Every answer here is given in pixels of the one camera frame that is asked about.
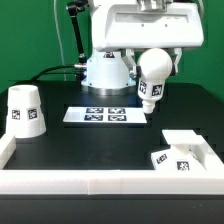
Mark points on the white marker board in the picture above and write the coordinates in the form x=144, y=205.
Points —
x=104, y=115

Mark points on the white lamp shade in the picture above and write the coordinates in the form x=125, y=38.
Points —
x=24, y=118

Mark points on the white U-shaped fence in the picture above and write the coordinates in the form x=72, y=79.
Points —
x=101, y=182

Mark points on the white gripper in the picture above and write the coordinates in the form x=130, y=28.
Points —
x=121, y=25

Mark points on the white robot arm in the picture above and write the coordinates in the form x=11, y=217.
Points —
x=106, y=73

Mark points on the white lamp base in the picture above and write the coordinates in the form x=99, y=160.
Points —
x=178, y=156

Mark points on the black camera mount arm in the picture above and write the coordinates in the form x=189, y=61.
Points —
x=74, y=8

